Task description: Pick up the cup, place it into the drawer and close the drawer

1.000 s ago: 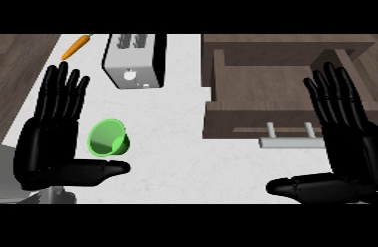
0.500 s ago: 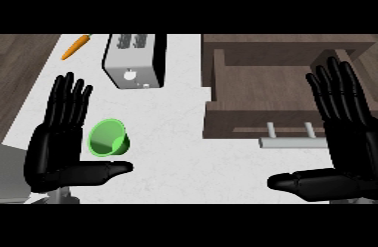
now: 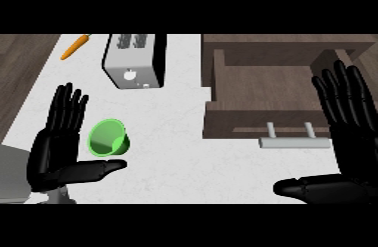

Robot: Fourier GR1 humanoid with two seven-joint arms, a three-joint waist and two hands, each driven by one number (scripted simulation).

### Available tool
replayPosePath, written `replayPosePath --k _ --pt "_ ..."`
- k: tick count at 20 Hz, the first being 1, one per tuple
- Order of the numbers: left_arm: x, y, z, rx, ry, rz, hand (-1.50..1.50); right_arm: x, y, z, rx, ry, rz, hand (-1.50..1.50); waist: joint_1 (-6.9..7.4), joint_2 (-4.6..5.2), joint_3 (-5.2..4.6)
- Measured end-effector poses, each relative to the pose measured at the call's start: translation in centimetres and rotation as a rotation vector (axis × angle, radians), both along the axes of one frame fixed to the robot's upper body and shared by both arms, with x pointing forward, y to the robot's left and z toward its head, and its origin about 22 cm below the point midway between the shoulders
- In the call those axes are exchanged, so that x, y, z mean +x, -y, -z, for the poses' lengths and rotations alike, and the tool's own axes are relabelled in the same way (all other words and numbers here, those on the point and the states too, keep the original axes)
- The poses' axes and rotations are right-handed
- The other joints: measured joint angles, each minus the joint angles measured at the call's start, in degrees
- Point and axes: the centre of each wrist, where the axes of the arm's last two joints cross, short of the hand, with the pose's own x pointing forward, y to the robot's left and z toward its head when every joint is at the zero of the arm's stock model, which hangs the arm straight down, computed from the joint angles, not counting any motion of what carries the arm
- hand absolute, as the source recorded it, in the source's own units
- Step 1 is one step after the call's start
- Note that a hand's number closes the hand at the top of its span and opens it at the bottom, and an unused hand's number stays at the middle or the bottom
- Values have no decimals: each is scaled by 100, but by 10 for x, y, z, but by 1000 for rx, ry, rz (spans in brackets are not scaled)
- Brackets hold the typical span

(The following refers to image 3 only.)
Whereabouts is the brown wooden cabinet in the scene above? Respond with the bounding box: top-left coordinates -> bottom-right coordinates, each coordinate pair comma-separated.
200,34 -> 378,105

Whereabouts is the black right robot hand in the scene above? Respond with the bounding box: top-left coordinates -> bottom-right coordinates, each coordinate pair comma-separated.
271,59 -> 378,205

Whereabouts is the green cup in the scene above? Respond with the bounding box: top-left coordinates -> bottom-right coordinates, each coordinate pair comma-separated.
85,118 -> 131,157

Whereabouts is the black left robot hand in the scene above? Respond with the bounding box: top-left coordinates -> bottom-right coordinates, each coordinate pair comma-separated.
25,82 -> 128,193

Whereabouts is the brown wooden drawer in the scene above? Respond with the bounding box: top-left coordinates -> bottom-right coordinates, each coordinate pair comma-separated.
202,100 -> 336,140
209,48 -> 355,104

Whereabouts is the brown wooden drawer front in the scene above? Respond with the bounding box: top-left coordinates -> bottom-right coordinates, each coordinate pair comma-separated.
202,100 -> 336,140

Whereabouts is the silver toaster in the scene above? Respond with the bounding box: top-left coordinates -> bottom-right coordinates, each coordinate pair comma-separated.
100,34 -> 168,90

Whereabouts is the orange carrot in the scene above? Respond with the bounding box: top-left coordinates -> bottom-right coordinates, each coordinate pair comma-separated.
59,34 -> 93,61

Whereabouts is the pale grey drawer handle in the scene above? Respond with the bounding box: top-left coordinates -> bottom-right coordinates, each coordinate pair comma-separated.
258,121 -> 332,149

